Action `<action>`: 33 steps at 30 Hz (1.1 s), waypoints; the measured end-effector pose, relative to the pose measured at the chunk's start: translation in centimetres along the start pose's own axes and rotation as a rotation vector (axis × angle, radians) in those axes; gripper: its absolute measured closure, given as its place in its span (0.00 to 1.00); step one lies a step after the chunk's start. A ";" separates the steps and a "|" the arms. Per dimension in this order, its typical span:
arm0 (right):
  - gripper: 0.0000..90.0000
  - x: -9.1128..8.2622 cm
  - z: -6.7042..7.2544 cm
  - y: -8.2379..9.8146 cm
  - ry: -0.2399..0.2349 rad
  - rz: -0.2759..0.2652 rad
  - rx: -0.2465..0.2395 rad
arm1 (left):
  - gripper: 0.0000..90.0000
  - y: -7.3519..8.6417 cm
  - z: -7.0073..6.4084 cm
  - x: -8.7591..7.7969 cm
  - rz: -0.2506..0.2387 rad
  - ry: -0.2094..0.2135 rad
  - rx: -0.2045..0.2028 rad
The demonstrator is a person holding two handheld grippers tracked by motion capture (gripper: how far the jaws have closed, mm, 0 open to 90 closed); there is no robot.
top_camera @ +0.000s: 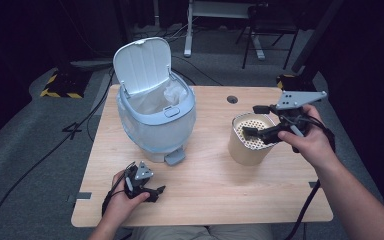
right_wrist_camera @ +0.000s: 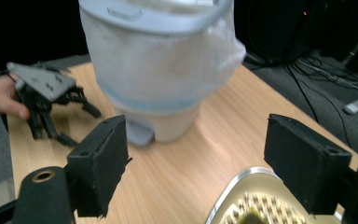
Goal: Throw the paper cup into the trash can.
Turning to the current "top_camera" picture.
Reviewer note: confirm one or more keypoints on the beige perforated strainer basket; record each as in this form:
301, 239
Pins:
255, 142

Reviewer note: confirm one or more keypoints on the grey tape strip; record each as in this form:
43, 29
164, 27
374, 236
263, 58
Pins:
313, 184

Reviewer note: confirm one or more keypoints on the person's beige trousers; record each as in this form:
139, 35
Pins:
200, 232

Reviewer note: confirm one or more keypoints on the black tape floor mark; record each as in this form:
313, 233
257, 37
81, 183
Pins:
72, 130

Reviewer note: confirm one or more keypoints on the black yellow striped stand base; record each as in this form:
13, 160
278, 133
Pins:
63, 85
291, 81

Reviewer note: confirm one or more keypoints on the white metal desk frame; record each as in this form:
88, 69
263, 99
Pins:
188, 36

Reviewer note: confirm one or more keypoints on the person's right hand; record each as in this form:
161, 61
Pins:
313, 143

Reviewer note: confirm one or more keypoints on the black chair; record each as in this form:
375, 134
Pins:
270, 20

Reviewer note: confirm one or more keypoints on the beige plastic bucket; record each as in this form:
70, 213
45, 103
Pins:
246, 155

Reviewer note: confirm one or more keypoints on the person's left hand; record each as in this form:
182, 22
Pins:
120, 206

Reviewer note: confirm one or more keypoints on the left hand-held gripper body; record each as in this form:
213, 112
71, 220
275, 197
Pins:
140, 176

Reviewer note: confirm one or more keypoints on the pale blue pedal trash can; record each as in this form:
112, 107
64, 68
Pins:
160, 133

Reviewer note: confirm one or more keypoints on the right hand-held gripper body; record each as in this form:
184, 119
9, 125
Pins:
295, 99

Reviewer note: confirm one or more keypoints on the translucent white trash bag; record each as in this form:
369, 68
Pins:
166, 96

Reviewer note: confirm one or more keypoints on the dark slanted metal pole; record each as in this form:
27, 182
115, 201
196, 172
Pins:
316, 36

